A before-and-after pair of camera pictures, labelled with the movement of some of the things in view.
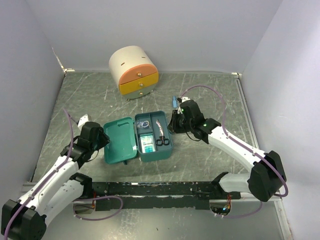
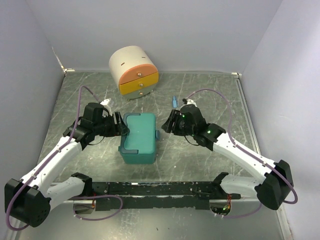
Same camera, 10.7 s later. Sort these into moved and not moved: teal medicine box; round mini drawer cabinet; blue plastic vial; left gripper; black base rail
Moved: teal medicine box; left gripper
Not moved: blue plastic vial; round mini drawer cabinet; black base rail
